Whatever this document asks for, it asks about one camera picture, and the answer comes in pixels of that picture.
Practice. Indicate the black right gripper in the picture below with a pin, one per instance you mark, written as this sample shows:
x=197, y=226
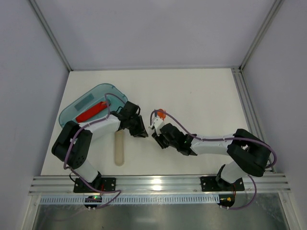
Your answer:
x=163, y=138

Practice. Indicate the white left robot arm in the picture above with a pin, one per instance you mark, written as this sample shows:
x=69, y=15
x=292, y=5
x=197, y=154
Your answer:
x=73, y=143

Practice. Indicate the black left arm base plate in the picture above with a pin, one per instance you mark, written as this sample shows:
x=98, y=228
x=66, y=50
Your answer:
x=104, y=184

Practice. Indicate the orange plastic spoon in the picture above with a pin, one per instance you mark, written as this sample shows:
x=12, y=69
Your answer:
x=160, y=113

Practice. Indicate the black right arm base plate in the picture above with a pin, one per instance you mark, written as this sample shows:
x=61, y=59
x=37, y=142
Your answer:
x=216, y=183

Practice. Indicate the aluminium right side rail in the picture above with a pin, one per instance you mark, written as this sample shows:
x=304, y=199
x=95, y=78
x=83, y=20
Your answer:
x=247, y=104

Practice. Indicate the teal translucent plastic bin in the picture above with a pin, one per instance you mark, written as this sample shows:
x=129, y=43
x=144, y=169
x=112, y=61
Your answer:
x=102, y=92

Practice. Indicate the aluminium rail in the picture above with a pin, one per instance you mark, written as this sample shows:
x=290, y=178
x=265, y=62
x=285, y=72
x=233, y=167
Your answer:
x=164, y=184
x=247, y=104

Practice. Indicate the aluminium front rail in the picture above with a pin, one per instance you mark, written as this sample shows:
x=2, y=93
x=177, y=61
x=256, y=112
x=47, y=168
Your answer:
x=164, y=184

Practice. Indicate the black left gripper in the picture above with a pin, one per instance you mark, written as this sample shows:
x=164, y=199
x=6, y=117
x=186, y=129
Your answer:
x=138, y=125

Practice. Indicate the red flat plastic object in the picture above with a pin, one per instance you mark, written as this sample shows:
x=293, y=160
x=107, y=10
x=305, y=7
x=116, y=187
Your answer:
x=91, y=112

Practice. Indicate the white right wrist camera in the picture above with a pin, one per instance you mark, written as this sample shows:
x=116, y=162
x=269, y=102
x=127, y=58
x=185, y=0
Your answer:
x=156, y=124

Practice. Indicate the slotted cable duct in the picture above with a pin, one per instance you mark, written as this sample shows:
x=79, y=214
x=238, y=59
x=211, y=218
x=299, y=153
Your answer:
x=129, y=199

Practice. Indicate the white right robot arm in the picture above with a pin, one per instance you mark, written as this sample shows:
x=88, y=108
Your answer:
x=248, y=153

